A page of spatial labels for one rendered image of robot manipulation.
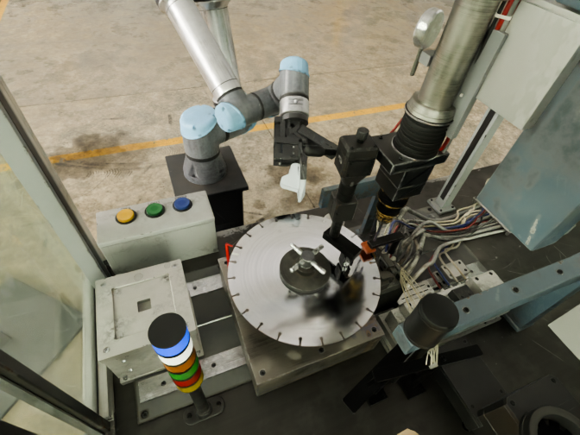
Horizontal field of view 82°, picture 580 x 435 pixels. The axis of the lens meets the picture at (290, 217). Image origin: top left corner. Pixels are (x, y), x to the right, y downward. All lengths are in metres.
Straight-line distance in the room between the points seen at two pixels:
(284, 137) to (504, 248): 0.81
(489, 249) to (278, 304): 0.78
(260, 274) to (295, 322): 0.13
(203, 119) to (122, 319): 0.63
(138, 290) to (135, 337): 0.11
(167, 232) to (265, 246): 0.27
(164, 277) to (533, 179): 0.70
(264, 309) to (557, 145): 0.52
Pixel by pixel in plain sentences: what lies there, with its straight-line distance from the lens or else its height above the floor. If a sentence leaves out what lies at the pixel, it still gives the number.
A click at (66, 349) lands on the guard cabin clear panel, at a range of 0.74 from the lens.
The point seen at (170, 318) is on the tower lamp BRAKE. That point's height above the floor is 1.16.
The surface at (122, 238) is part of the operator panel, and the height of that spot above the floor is 0.90.
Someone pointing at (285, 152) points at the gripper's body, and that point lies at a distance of 0.82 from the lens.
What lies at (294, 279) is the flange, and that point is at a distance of 0.71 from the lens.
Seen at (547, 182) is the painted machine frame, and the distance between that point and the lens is 0.53.
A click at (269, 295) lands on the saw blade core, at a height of 0.95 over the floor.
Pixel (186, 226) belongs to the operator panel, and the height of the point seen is 0.89.
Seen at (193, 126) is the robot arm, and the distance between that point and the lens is 1.10.
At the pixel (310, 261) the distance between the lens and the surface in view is 0.69.
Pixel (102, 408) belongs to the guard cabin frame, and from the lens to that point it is 0.85.
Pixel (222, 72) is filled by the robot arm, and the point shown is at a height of 1.17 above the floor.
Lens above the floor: 1.56
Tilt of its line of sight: 48 degrees down
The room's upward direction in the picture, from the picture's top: 7 degrees clockwise
